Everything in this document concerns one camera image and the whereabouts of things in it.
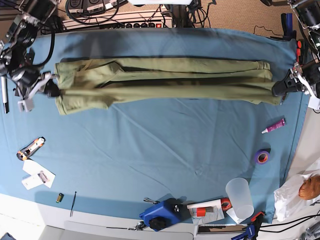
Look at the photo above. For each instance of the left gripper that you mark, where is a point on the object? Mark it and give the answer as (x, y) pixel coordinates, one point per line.
(301, 78)

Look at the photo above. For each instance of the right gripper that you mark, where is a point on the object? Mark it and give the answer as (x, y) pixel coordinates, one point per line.
(44, 84)

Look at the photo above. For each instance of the olive green t-shirt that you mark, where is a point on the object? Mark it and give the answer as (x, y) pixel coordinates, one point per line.
(99, 83)

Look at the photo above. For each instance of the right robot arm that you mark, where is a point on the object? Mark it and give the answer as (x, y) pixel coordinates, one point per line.
(16, 60)

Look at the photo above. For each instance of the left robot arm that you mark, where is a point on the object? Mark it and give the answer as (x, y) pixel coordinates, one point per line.
(308, 15)

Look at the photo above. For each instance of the pink glue tube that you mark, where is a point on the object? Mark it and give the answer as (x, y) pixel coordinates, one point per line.
(274, 126)

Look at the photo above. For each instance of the orange black tool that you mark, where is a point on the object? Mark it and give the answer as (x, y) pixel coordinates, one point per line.
(300, 51)

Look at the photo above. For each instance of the white black marker pen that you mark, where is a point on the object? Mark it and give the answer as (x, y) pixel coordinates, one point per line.
(4, 92)

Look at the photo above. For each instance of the orange utility knife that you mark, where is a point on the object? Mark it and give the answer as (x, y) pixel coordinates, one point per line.
(29, 150)

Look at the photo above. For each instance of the purple tape roll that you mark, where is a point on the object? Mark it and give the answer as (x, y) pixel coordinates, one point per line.
(262, 156)

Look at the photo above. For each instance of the white paper cards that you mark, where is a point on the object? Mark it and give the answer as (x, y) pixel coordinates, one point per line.
(37, 175)

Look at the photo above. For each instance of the blue table cloth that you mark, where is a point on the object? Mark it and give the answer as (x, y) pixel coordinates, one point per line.
(187, 149)

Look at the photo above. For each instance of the small green battery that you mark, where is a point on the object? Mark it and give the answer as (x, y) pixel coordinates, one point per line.
(59, 197)

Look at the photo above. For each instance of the translucent plastic cup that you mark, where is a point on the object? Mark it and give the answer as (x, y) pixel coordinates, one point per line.
(239, 194)

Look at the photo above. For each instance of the white plastic bag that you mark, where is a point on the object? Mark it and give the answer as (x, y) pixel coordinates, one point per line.
(298, 192)

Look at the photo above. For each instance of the black tweezers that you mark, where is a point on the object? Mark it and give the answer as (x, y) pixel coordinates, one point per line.
(73, 204)

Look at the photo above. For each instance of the orange tape roll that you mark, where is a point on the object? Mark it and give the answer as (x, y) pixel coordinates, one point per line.
(225, 204)

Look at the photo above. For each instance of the blue clamp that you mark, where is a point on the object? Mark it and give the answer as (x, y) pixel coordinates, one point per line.
(251, 231)

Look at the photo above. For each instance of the blue plastic box device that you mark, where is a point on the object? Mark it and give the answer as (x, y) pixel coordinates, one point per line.
(164, 214)

